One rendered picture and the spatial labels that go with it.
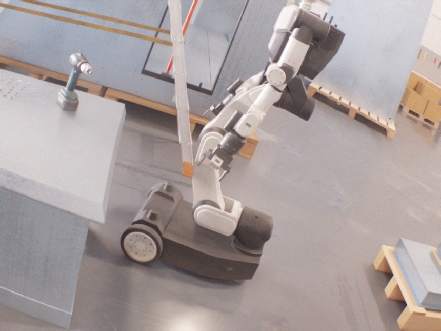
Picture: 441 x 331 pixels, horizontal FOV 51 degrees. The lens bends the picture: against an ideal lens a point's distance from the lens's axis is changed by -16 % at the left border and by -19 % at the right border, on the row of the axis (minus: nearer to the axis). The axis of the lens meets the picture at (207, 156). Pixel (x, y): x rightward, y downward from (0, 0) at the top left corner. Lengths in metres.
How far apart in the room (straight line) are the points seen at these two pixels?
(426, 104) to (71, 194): 10.75
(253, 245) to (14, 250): 1.31
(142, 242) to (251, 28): 2.18
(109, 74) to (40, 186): 2.74
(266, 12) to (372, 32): 4.00
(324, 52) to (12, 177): 1.44
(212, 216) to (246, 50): 1.91
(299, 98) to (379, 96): 5.68
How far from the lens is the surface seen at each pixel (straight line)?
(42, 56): 4.39
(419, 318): 3.04
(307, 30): 2.16
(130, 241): 2.54
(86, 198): 1.62
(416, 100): 11.74
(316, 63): 2.35
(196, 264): 2.57
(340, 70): 8.02
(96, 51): 4.26
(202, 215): 2.58
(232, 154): 2.32
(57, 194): 1.62
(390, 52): 7.99
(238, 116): 2.26
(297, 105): 2.42
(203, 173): 2.54
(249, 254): 2.65
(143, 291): 2.40
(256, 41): 4.19
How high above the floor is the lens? 1.43
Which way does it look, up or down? 21 degrees down
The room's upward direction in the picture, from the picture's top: 21 degrees clockwise
